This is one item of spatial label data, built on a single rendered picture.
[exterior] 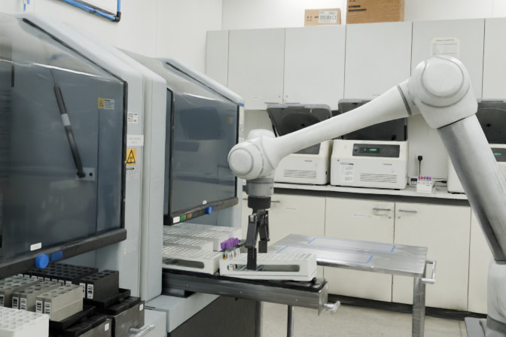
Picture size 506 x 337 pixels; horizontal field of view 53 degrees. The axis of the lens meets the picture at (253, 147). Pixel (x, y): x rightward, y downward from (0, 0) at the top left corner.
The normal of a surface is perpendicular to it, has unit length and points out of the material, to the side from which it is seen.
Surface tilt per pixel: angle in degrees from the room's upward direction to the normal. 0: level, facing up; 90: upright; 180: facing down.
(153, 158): 90
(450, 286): 90
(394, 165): 90
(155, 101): 90
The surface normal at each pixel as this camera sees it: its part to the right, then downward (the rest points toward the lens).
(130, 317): 0.94, 0.04
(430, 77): -0.22, -0.08
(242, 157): -0.39, 0.07
